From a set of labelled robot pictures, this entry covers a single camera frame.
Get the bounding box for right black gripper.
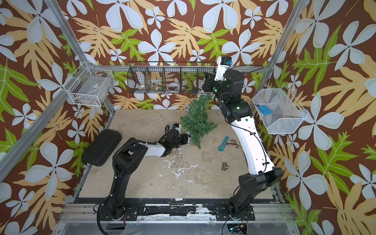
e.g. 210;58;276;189
205;71;232;108

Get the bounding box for small green christmas tree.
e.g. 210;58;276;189
181;93;218;149

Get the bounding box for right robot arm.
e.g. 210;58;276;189
202;69;283;219

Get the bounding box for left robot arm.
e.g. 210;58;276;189
98;128;191;220

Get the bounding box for blue object in basket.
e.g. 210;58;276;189
258;105;272;116

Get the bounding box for teal utility knife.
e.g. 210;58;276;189
218;136;230;152

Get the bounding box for small metal fitting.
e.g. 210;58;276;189
221;162;229;171

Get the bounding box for black oval pad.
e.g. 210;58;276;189
82;129;121;166

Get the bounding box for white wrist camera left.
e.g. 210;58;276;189
172;123;181;133

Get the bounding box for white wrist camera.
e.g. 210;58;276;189
172;123;181;133
214;56;232;81

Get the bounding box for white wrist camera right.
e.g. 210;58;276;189
214;56;232;81

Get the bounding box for white wire basket right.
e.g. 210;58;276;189
252;85;308;135

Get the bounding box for white wire basket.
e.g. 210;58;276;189
64;62;114;107
252;85;308;135

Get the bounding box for black wire basket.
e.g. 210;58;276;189
125;62;216;94

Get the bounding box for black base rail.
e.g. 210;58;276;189
73;197;283;221

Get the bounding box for white wire basket left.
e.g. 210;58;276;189
64;62;114;107

